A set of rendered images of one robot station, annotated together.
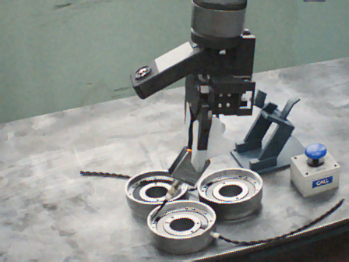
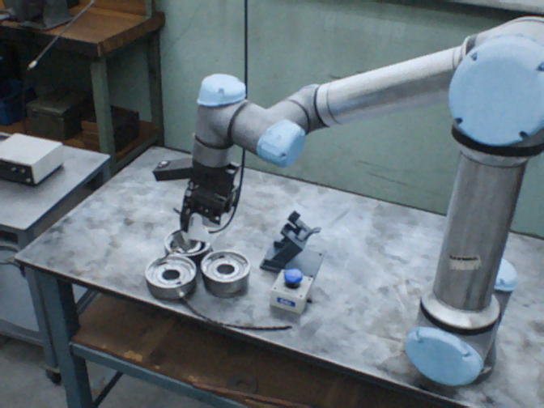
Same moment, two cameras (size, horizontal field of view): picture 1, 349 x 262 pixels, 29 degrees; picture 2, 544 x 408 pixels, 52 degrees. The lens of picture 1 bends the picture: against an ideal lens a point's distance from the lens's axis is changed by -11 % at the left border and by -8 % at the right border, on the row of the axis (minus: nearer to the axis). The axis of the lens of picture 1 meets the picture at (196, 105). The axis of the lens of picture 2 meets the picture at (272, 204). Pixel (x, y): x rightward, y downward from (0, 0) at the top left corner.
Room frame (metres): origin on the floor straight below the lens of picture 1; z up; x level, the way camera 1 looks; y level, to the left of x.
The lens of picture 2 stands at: (0.21, -0.60, 1.62)
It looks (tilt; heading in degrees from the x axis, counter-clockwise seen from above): 33 degrees down; 31
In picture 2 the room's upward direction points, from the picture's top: 4 degrees clockwise
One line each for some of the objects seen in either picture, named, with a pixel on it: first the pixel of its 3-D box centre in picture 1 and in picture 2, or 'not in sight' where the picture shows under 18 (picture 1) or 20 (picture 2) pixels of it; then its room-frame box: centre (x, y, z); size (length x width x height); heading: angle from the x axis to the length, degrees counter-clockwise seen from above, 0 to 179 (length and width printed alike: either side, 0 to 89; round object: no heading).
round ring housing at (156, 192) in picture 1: (157, 196); (188, 248); (0.98, 0.08, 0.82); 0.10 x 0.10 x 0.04
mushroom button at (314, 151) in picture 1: (315, 159); (292, 282); (1.00, -0.19, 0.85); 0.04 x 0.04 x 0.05
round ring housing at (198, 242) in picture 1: (182, 228); (171, 278); (0.88, 0.04, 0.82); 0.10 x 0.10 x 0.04
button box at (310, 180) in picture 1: (318, 171); (294, 292); (1.00, -0.20, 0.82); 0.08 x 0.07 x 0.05; 102
